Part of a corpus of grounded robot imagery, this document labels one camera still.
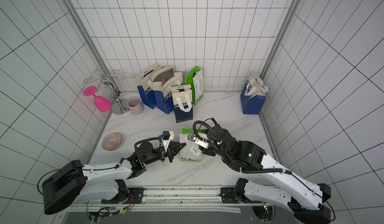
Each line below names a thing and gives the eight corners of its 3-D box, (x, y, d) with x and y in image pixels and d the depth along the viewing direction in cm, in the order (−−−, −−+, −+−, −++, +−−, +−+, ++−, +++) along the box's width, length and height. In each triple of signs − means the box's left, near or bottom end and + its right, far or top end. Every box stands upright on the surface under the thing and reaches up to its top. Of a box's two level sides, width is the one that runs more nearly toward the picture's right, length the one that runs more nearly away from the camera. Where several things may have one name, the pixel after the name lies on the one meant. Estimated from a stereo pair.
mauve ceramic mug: (129, 114, 108) (125, 107, 102) (132, 103, 115) (129, 97, 109) (142, 114, 108) (139, 107, 102) (145, 103, 115) (142, 97, 109)
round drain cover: (102, 151, 89) (98, 148, 86) (108, 135, 96) (105, 132, 93) (119, 151, 89) (116, 148, 86) (124, 135, 96) (122, 132, 93)
